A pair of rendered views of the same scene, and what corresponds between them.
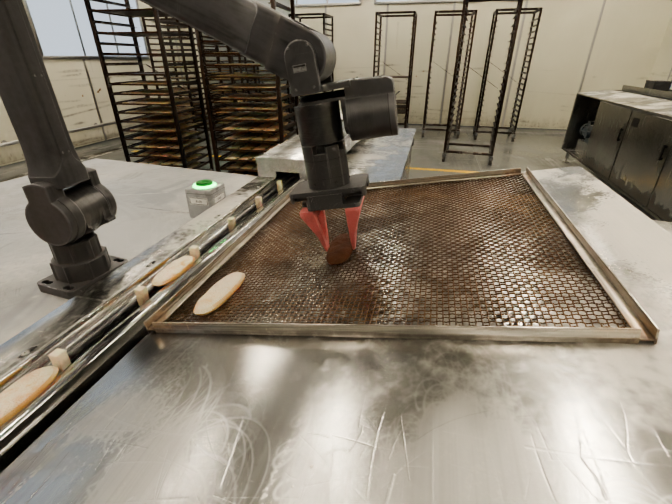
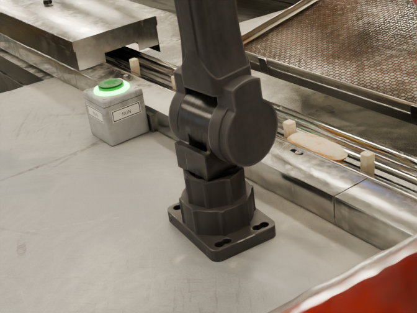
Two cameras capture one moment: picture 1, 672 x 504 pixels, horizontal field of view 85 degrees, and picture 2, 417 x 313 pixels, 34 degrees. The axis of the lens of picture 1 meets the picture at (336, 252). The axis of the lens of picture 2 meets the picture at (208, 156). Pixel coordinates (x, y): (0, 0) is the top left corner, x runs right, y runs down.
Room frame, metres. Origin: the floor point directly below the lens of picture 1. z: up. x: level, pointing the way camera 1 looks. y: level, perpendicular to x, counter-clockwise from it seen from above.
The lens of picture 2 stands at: (0.10, 0.95, 1.27)
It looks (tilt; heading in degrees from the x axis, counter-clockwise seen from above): 27 degrees down; 313
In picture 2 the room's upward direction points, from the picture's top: 8 degrees counter-clockwise
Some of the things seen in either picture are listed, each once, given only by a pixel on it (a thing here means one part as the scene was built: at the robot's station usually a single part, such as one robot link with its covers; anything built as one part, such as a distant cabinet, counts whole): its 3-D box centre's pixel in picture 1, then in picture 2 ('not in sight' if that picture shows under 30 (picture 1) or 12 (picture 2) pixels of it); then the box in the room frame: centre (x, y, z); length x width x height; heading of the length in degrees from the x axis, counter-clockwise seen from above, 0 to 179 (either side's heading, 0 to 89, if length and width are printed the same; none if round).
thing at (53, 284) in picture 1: (80, 258); (216, 197); (0.57, 0.45, 0.86); 0.12 x 0.09 x 0.08; 160
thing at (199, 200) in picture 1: (209, 206); (119, 120); (0.88, 0.32, 0.84); 0.08 x 0.08 x 0.11; 76
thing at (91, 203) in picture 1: (79, 217); (219, 130); (0.57, 0.43, 0.94); 0.09 x 0.05 x 0.10; 80
